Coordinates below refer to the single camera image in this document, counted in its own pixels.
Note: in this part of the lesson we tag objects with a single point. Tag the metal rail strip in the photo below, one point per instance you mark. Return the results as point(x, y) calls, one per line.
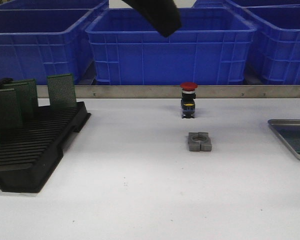
point(174, 92)

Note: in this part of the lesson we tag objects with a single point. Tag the green rear-right circuit board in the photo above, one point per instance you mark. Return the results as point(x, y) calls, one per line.
point(61, 91)

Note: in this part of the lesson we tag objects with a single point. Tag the blue far-right rear crate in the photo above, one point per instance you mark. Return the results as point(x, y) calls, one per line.
point(243, 3)

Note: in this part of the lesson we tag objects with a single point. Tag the blue far-left rear crate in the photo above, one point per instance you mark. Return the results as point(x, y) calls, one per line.
point(52, 4)

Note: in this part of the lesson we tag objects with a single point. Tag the blue left plastic crate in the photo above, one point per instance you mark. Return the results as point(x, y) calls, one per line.
point(37, 43)

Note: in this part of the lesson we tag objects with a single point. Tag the blue right plastic crate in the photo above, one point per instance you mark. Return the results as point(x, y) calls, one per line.
point(274, 54)

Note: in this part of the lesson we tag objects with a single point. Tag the green left middle circuit board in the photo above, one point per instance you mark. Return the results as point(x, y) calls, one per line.
point(10, 112)

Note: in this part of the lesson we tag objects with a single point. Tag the grey split clamp block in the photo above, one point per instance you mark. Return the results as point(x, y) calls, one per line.
point(199, 142)

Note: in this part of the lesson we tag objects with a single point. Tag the black slotted board rack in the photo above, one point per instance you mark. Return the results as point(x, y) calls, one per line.
point(29, 154)

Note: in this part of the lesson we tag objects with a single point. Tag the blue centre plastic crate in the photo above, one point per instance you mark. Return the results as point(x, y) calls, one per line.
point(210, 48)

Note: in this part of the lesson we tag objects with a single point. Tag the blue plastic crate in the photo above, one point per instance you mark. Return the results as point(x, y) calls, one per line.
point(210, 48)
point(37, 43)
point(274, 54)

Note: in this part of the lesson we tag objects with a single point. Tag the green rear-left circuit board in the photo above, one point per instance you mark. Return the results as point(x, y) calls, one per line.
point(24, 97)

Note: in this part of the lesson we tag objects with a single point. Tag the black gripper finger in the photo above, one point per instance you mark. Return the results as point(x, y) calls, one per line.
point(163, 15)

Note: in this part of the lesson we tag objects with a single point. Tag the red emergency stop button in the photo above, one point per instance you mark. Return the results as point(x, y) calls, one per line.
point(187, 102)

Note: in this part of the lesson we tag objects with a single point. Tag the green front perforated circuit board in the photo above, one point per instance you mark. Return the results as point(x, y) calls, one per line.
point(290, 132)

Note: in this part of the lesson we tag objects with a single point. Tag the silver metal tray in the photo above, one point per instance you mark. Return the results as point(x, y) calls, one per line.
point(275, 123)

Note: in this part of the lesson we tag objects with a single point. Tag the green rearmost circuit board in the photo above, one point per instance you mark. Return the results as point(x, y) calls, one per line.
point(32, 89)

